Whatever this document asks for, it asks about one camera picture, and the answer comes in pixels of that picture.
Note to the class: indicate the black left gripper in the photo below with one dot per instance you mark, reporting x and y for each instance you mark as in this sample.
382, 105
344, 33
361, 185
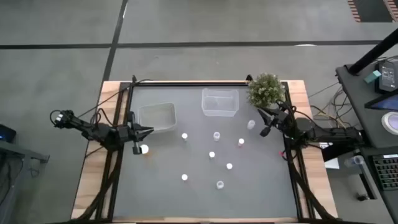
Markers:
127, 133

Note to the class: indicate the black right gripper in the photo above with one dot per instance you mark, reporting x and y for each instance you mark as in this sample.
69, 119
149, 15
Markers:
280, 119

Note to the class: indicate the large white bottle cap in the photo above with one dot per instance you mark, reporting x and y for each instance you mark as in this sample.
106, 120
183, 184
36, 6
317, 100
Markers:
144, 149

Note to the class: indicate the clear plastic pill jar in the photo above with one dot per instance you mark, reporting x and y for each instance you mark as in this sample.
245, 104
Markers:
251, 124
216, 136

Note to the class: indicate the magenta translucent pill bottle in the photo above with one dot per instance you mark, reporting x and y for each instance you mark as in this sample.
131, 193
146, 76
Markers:
241, 142

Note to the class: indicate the white capped pill bottle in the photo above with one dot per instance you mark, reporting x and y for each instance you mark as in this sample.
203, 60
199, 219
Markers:
229, 166
184, 136

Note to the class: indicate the salmon pink pill bottle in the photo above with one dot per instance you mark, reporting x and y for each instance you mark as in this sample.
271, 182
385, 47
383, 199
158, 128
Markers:
184, 177

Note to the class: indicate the teal translucent pill bottle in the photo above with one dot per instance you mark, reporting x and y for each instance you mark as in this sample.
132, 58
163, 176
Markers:
211, 154

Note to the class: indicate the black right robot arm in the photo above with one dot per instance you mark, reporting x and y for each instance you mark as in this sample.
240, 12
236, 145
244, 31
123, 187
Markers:
329, 134

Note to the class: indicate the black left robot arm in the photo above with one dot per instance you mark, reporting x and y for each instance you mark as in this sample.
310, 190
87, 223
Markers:
93, 130

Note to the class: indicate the white opaque plastic bin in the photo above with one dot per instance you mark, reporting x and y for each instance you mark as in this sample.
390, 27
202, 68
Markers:
157, 116

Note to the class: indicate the clear plastic bin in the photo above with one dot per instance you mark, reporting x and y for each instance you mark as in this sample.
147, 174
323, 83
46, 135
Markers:
220, 102

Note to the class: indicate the potted green plant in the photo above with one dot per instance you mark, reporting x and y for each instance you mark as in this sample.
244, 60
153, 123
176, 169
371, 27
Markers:
265, 90

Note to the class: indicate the small red clip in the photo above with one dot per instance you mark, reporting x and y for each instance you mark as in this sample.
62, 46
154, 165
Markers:
281, 154

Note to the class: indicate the grey table mat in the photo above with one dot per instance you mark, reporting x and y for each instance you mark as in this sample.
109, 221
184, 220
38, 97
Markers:
174, 199

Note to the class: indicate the white paper sheet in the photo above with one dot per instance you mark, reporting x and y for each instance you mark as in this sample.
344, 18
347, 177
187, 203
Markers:
332, 163

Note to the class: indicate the dark grey side desk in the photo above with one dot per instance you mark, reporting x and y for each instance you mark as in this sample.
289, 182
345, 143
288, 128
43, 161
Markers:
354, 102

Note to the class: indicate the clear plastic water bottle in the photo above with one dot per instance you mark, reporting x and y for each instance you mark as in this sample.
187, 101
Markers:
354, 160

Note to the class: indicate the small teal box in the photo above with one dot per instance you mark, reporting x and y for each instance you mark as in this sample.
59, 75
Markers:
372, 76

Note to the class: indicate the tablet screen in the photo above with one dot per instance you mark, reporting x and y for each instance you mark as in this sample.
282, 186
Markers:
384, 103

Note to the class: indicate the black monitor pole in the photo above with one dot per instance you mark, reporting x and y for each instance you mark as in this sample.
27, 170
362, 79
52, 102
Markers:
373, 53

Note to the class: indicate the round white device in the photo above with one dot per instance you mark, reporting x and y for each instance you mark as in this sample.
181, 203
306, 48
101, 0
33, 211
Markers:
391, 123

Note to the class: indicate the grey metal cart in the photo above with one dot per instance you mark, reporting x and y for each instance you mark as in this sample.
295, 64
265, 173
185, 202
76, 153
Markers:
21, 152

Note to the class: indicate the black power adapter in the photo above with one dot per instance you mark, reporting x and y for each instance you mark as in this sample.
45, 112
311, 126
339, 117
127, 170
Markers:
387, 76

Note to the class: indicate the small black floor object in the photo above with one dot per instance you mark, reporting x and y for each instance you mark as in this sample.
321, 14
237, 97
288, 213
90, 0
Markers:
362, 196

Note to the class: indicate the backlit black keyboard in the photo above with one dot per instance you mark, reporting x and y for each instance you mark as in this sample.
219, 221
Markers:
385, 171

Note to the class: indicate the black device with blue light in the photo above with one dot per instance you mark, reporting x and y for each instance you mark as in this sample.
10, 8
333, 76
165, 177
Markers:
5, 133

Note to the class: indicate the dark floor mat red border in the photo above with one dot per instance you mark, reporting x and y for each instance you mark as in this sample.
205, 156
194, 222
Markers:
373, 9

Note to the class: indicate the black metal table frame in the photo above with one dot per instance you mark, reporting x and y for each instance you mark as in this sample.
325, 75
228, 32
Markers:
192, 84

